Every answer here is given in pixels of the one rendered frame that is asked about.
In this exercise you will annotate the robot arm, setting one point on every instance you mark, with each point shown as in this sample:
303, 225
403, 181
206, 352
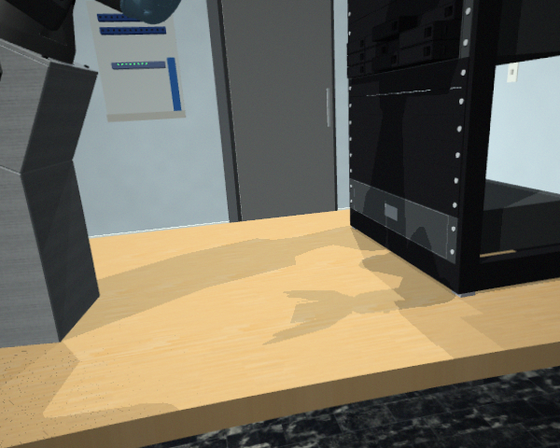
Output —
40, 33

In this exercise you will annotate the black server rack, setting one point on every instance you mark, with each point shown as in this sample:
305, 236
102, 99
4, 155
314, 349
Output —
417, 163

